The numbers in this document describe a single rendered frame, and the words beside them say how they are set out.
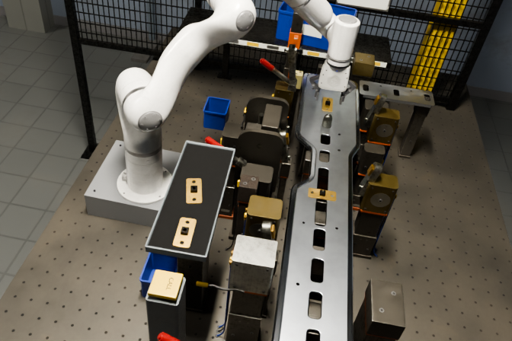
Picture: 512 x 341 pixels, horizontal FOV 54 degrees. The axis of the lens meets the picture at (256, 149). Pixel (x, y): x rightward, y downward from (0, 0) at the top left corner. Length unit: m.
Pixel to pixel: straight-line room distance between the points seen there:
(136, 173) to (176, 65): 0.42
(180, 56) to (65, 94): 2.25
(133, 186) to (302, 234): 0.62
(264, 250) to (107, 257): 0.67
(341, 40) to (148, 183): 0.79
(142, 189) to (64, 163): 1.42
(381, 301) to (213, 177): 0.51
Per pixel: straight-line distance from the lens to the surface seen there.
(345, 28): 1.67
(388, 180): 1.56
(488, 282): 1.91
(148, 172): 1.66
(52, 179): 3.01
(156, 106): 1.45
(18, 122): 3.45
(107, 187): 1.79
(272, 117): 1.45
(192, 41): 1.43
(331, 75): 1.77
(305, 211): 1.46
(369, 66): 2.06
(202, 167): 1.31
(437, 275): 1.84
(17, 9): 4.38
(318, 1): 1.55
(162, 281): 1.10
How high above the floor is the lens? 2.07
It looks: 41 degrees down
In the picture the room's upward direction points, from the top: 7 degrees clockwise
